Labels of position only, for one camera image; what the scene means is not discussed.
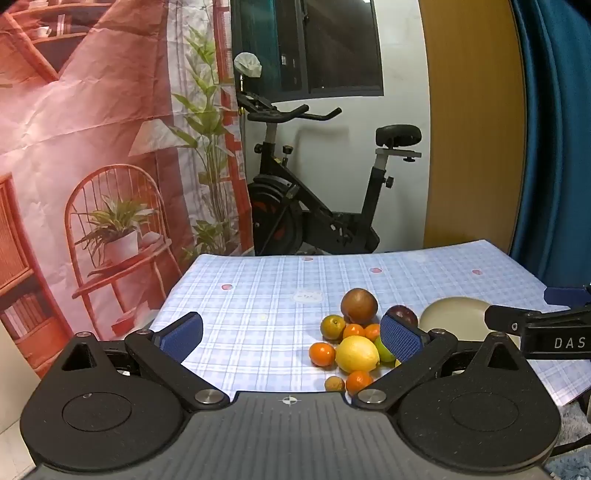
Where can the beige plate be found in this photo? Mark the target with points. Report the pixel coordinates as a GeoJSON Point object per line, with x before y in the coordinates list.
{"type": "Point", "coordinates": [452, 316]}

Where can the black exercise bike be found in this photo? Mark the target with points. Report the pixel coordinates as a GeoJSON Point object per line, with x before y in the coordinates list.
{"type": "Point", "coordinates": [318, 221]}

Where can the green orange mandarin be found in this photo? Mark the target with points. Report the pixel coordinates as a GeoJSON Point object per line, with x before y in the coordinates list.
{"type": "Point", "coordinates": [332, 326]}

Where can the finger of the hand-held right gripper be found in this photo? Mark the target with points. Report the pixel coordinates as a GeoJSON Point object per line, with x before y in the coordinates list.
{"type": "Point", "coordinates": [545, 332]}
{"type": "Point", "coordinates": [565, 295]}

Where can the white cloth cover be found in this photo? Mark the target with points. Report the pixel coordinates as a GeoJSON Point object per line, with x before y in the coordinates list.
{"type": "Point", "coordinates": [247, 64]}

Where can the blue plaid tablecloth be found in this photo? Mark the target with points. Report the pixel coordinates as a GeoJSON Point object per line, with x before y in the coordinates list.
{"type": "Point", "coordinates": [258, 295]}

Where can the dark framed window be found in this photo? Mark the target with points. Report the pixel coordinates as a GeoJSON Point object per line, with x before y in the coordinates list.
{"type": "Point", "coordinates": [332, 46]}

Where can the wooden door panel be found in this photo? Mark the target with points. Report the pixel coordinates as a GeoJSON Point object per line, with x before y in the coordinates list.
{"type": "Point", "coordinates": [471, 138]}

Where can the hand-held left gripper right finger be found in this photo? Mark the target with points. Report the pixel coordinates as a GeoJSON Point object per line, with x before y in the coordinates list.
{"type": "Point", "coordinates": [399, 339]}

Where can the small tan longan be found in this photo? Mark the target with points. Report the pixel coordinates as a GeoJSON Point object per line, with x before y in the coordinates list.
{"type": "Point", "coordinates": [334, 384]}

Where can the purple mangosteen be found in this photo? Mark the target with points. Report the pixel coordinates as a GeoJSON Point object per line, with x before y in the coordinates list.
{"type": "Point", "coordinates": [405, 316]}

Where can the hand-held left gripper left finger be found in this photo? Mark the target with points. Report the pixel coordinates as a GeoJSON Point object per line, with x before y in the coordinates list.
{"type": "Point", "coordinates": [182, 334]}

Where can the red-brown mango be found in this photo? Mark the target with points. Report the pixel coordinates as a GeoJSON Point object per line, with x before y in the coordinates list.
{"type": "Point", "coordinates": [359, 305]}

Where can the grey blue rug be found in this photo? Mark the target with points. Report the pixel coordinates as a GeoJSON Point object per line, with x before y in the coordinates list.
{"type": "Point", "coordinates": [575, 461]}

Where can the blue curtain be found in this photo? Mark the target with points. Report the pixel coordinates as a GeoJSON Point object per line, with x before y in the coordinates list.
{"type": "Point", "coordinates": [558, 138]}

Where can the red printed wall backdrop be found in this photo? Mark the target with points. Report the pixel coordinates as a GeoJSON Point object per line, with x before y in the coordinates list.
{"type": "Point", "coordinates": [92, 115]}

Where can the small orange kumquat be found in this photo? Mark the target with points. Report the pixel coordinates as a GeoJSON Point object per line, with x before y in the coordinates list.
{"type": "Point", "coordinates": [372, 332]}
{"type": "Point", "coordinates": [322, 354]}
{"type": "Point", "coordinates": [354, 331]}
{"type": "Point", "coordinates": [358, 382]}

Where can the green jujube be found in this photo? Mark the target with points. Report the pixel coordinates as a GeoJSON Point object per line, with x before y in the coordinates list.
{"type": "Point", "coordinates": [382, 351]}

